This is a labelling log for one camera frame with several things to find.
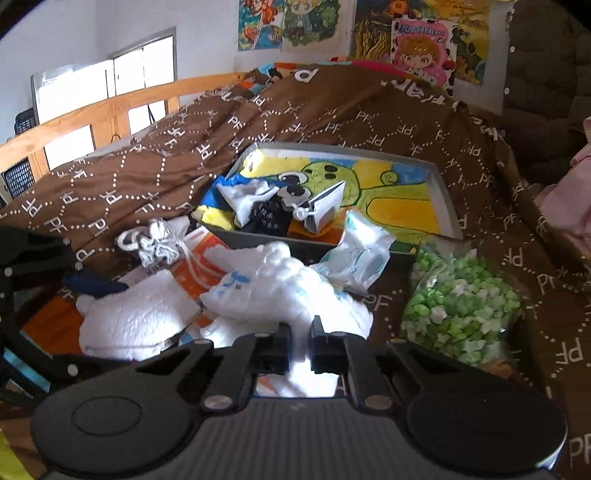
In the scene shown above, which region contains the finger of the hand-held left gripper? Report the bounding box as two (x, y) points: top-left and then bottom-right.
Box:
(0, 279), (139, 407)
(0, 225), (127, 298)

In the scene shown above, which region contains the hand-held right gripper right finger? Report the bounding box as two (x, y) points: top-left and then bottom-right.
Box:
(309, 315), (467, 412)

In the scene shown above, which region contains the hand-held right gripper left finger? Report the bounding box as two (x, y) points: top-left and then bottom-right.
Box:
(131, 322), (293, 412)

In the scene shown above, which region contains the white fluffy towel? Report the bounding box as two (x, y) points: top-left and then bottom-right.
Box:
(76, 268), (192, 363)

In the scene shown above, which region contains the white cotton cloth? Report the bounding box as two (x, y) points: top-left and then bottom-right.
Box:
(198, 242), (375, 398)

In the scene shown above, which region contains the white plastic tissue packet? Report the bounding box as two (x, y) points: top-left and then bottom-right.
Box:
(309, 210), (398, 296)

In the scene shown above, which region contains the dark navy printed sock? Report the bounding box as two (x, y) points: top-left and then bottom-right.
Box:
(242, 194), (296, 238)

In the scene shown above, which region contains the white cloth with blue trim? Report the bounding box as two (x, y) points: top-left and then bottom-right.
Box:
(216, 179), (278, 227)

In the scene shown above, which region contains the grey box with drawing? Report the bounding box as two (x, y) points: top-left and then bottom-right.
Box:
(196, 141), (465, 266)

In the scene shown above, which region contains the white and orange carton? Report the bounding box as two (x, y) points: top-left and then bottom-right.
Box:
(122, 231), (234, 301)

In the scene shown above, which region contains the black plastic basket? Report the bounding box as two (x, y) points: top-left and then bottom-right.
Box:
(0, 157), (38, 204)
(14, 108), (38, 136)

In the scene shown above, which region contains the yellow and blue cloth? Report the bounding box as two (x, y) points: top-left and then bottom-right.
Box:
(191, 182), (236, 229)

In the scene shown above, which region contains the glass jar of green stars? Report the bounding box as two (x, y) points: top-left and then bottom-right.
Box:
(399, 237), (527, 370)

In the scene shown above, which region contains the window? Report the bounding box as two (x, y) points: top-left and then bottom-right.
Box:
(30, 27), (178, 169)

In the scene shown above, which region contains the brown printed blanket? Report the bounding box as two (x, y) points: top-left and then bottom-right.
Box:
(0, 62), (591, 480)

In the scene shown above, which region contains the pink cloth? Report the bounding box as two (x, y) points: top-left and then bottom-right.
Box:
(533, 115), (591, 252)

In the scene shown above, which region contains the poster of orange-haired figure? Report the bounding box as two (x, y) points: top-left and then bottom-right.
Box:
(238, 0), (284, 51)

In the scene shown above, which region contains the pink cow-print figure poster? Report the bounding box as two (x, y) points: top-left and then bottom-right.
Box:
(392, 18), (458, 97)

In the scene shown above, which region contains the blue and yellow swirl poster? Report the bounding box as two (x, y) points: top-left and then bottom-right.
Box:
(353, 0), (398, 63)

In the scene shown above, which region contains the poster of blond green figure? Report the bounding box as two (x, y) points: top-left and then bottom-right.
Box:
(281, 0), (349, 54)

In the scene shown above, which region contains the yellow landscape poster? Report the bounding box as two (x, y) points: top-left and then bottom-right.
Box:
(450, 0), (490, 86)

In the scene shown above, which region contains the olive quilted jacket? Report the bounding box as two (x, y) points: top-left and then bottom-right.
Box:
(501, 0), (591, 185)

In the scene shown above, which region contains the grey drawstring pouch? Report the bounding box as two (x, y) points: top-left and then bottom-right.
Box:
(115, 218), (190, 273)

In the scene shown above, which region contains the wooden bed rail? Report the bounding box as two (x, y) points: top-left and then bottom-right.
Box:
(0, 71), (250, 176)

